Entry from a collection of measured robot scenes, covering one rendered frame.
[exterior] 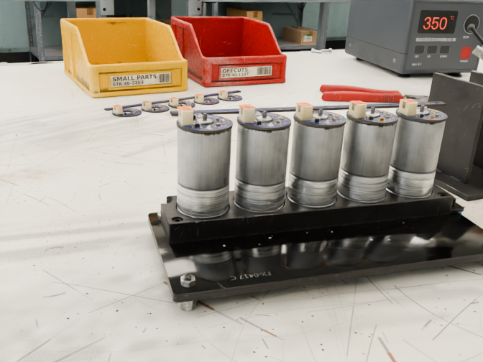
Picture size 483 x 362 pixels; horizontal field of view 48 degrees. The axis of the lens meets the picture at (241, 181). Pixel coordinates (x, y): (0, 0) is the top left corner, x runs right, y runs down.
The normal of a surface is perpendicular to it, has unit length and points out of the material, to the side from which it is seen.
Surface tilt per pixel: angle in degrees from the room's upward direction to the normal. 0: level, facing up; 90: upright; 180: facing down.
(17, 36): 90
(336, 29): 90
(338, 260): 0
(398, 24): 90
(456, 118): 90
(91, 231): 0
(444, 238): 0
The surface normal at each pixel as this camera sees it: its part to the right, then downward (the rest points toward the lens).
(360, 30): -0.96, 0.07
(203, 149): 0.08, 0.39
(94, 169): 0.05, -0.92
